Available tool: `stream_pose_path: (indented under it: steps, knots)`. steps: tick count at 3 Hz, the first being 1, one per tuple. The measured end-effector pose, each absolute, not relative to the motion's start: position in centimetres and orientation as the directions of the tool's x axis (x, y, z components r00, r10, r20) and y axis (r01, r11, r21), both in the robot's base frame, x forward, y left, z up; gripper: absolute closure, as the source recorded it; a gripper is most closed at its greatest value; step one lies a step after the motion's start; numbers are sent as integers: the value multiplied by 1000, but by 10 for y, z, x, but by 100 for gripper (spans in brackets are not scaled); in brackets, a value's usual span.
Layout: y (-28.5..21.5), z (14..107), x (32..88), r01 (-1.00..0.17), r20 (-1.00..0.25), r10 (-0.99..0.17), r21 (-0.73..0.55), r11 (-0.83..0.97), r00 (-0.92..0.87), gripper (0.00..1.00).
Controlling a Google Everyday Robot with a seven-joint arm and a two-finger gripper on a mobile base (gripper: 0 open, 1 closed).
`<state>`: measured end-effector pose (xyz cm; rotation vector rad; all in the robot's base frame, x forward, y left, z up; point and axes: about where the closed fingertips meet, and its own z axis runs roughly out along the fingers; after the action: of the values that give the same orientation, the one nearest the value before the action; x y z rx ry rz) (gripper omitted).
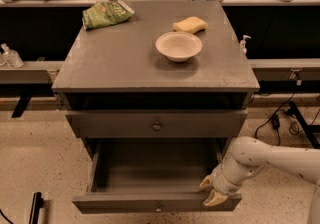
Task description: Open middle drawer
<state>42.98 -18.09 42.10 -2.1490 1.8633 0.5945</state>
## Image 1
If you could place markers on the black stand leg right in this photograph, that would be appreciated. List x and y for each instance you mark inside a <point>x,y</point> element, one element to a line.
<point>311,130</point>

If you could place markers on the clear sanitizer bottle left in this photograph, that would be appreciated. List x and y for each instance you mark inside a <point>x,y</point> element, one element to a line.
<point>11,57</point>

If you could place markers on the white pump bottle right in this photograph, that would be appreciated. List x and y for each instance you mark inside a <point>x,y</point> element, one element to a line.
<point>243,43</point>

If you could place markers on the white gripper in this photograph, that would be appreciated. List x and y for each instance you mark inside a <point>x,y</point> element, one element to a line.
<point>221,181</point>

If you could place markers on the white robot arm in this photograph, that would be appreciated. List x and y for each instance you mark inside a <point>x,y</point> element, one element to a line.
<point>247,156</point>

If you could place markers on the grey drawer cabinet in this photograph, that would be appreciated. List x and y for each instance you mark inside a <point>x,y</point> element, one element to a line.
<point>118,68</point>

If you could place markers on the white bowl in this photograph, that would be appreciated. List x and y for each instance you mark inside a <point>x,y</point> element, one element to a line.
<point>178,46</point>

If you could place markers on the black power cable floor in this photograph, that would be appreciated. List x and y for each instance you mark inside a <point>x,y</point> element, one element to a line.
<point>278,87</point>

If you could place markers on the black bar bottom left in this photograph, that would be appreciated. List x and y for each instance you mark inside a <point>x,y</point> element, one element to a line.
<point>37,203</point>

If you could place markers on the grey top drawer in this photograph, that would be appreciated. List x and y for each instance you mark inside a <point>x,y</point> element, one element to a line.
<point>156,124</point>

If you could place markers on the green chip bag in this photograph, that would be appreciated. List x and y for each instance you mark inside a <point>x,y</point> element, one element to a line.
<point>105,14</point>

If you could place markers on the grey drawer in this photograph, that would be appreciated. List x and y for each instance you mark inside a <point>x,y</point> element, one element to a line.
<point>149,175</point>
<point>156,124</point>

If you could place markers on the yellow sponge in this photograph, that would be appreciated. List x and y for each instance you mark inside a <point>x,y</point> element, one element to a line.
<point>190,25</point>

